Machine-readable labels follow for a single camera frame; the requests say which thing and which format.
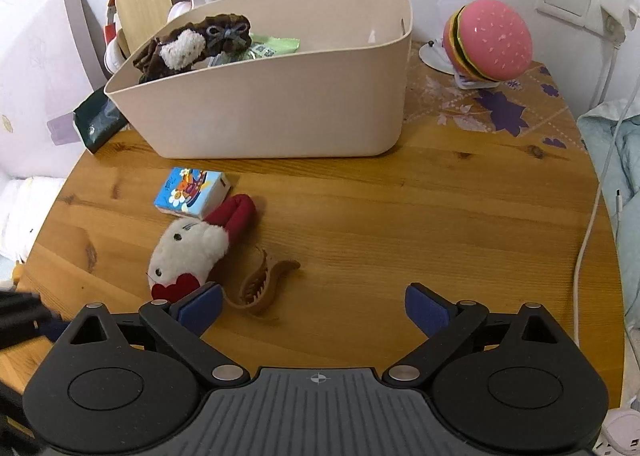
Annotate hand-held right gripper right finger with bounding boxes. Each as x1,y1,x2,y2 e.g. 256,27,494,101
382,282,568,384

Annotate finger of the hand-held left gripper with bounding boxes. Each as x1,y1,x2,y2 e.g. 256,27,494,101
0,290,72,353

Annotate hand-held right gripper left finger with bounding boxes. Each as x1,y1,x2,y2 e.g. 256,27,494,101
65,283,251,384

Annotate white plush toy red bow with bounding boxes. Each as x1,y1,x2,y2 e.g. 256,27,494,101
146,193,257,301

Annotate brown hair claw clip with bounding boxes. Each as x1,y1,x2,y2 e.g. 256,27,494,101
222,246,302,314

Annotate blue cartoon tissue pack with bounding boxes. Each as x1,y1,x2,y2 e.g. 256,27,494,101
154,167,241,221

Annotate beige plastic storage bin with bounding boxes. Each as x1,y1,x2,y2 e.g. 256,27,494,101
103,0,414,159

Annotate white and green snack bag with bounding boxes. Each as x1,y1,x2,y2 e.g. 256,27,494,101
205,44,278,69

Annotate light green snack packet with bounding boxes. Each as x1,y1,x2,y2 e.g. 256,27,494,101
247,33,301,56

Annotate brown plush toy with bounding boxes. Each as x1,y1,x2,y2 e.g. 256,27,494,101
132,13,252,84

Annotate round wooden desktop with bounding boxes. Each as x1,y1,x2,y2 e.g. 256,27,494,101
0,43,626,412

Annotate dark green tissue pack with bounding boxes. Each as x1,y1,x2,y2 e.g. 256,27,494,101
72,88,131,154

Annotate purple floral table mat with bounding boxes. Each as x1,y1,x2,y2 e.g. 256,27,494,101
405,40,588,151

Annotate white power strip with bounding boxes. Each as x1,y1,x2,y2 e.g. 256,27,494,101
597,398,640,456

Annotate white round stand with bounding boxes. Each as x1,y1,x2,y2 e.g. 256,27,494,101
419,38,458,72

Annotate light blue blanket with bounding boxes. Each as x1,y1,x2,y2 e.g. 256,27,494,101
577,98,640,317

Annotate white and red headphones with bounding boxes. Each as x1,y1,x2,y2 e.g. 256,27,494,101
103,0,218,79

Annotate pink burger toy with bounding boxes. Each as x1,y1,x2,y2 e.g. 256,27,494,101
442,0,533,84

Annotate wooden headphone stand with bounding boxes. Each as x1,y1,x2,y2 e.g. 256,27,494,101
115,0,176,56

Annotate white plug charger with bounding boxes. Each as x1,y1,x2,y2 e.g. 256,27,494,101
597,0,638,44

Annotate white cable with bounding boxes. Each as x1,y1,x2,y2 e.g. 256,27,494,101
572,40,640,347

